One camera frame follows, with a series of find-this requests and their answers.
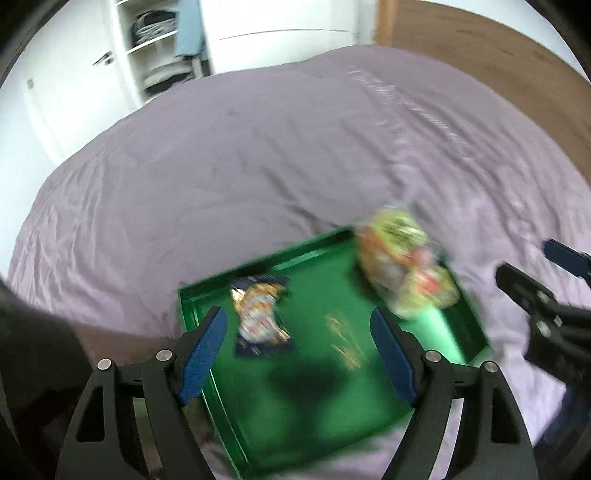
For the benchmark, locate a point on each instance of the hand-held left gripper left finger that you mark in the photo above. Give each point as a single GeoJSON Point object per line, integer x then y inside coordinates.
{"type": "Point", "coordinates": [203, 355]}

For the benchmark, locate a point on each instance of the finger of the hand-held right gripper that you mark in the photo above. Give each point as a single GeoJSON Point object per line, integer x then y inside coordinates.
{"type": "Point", "coordinates": [519, 284]}
{"type": "Point", "coordinates": [568, 259]}

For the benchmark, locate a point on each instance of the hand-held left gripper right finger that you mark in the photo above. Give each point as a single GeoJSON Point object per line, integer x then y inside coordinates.
{"type": "Point", "coordinates": [392, 355]}

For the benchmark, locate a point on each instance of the green tray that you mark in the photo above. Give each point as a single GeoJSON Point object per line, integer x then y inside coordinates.
{"type": "Point", "coordinates": [314, 360]}

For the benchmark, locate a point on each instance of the clear bag of colourful snacks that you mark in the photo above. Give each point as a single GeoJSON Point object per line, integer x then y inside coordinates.
{"type": "Point", "coordinates": [397, 258]}

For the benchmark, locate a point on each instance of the dark blue snack packet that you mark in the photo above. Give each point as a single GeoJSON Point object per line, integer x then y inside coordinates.
{"type": "Point", "coordinates": [258, 318]}

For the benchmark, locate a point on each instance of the purple bed sheet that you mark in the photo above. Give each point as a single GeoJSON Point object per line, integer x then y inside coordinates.
{"type": "Point", "coordinates": [277, 161]}

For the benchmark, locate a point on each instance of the wooden headboard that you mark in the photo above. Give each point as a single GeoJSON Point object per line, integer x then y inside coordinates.
{"type": "Point", "coordinates": [485, 46]}

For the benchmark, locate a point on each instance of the white folded clothes stack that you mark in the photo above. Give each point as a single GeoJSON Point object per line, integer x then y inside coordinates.
{"type": "Point", "coordinates": [166, 74]}

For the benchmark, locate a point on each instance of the blue hanging cloth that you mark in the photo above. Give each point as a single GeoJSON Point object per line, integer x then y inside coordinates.
{"type": "Point", "coordinates": [189, 27]}

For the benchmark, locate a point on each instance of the grey folded clothes stack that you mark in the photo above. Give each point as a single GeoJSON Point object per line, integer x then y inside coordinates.
{"type": "Point", "coordinates": [152, 27]}

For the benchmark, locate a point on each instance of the white wardrobe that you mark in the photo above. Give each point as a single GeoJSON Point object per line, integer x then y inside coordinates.
{"type": "Point", "coordinates": [277, 27]}

